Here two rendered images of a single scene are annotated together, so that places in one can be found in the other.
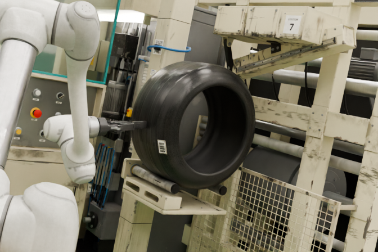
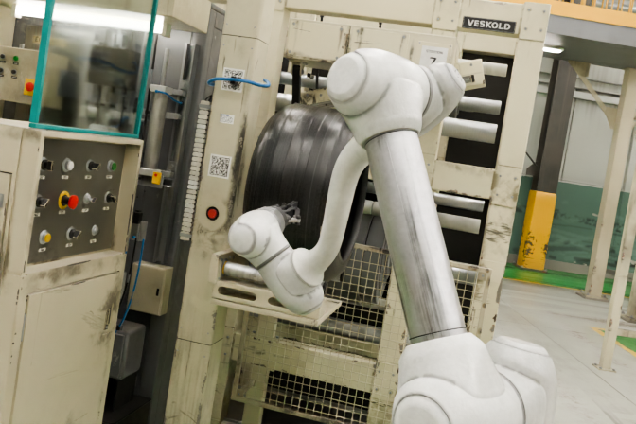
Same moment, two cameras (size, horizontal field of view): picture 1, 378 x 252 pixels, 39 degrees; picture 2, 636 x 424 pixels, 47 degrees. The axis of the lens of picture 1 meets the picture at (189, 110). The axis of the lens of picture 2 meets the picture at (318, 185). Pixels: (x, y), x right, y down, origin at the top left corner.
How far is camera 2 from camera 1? 1.59 m
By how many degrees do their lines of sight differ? 39
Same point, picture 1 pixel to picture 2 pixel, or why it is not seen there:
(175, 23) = (259, 45)
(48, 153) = (84, 266)
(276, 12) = (404, 39)
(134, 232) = (211, 356)
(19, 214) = (532, 393)
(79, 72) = not seen: hidden behind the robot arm
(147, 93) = (284, 159)
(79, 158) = (318, 278)
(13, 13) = (400, 87)
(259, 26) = not seen: hidden behind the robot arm
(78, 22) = (456, 97)
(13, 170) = (49, 306)
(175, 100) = not seen: hidden behind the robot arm
